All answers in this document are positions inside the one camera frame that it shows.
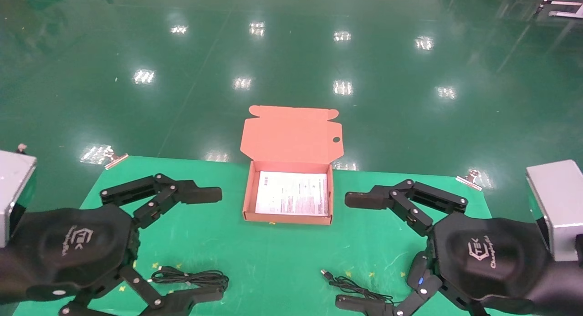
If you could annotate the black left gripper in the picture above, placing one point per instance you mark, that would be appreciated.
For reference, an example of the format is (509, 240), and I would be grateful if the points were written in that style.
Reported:
(68, 247)

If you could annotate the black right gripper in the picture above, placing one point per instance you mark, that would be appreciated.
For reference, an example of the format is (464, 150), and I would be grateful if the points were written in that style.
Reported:
(487, 257)

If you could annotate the orange cardboard box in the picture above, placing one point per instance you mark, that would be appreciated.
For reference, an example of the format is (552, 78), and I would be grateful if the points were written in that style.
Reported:
(291, 138)

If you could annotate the metal binder clip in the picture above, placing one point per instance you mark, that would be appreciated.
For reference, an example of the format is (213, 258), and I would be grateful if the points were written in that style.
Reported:
(470, 179)
(116, 160)

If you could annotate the white printed paper leaflet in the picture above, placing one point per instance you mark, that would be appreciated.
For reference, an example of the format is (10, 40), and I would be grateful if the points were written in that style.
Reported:
(291, 193)

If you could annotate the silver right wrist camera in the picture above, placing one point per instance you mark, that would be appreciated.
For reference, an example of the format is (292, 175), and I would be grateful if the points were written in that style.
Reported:
(560, 206)

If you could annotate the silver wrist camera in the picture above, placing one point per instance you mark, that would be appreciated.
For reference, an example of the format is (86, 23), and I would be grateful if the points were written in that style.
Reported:
(560, 206)
(13, 193)

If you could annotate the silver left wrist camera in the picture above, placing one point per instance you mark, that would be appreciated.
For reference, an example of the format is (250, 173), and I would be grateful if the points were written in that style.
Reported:
(13, 193)

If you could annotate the white metal frame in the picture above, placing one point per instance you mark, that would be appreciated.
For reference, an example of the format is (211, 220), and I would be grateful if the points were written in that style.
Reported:
(562, 4)

